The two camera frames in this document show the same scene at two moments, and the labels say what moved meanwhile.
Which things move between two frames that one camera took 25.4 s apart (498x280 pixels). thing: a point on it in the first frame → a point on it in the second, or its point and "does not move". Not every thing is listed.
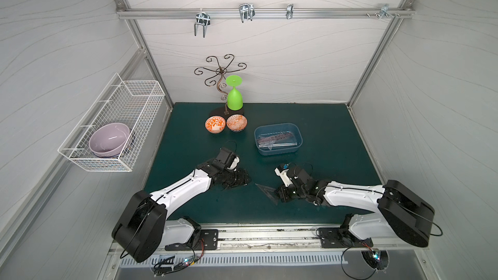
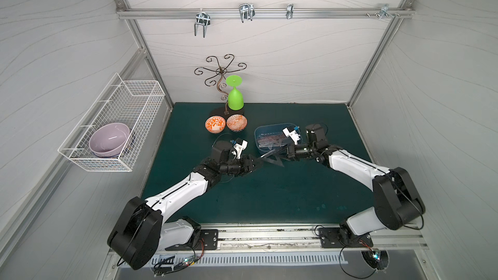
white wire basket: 113,131 does not move
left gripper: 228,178 → 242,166
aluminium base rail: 340,238 does not move
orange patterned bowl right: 237,122 does not move
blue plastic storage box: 278,139 does not move
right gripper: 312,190 → 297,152
